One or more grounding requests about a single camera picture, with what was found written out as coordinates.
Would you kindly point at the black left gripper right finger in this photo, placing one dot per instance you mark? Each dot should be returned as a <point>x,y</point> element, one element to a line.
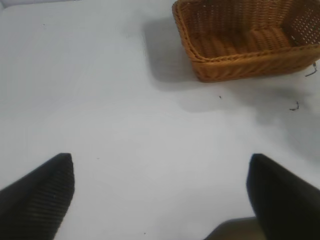
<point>285,200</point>

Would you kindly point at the brown woven wicker basket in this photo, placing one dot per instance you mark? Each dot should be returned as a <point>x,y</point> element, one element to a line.
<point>237,37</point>

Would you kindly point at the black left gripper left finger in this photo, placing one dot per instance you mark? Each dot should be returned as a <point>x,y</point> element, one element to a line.
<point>35,200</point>

